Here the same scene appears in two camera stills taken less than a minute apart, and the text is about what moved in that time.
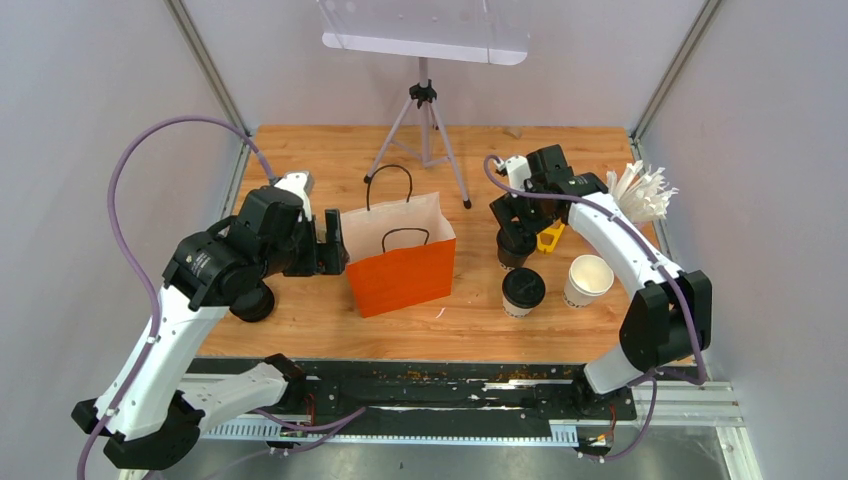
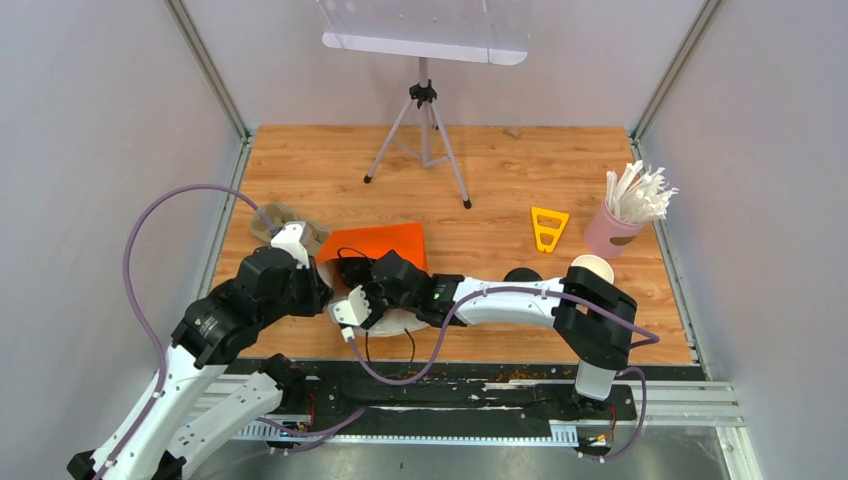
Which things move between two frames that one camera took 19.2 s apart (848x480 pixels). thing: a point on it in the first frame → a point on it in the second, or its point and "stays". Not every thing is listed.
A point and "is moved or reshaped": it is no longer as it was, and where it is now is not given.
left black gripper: x=331 y=256 → x=320 y=295
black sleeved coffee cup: x=514 y=244 → x=355 y=270
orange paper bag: x=400 y=256 is moved or reshaped
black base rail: x=444 y=391 stays
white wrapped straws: x=643 y=197 stays
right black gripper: x=506 y=208 → x=377 y=310
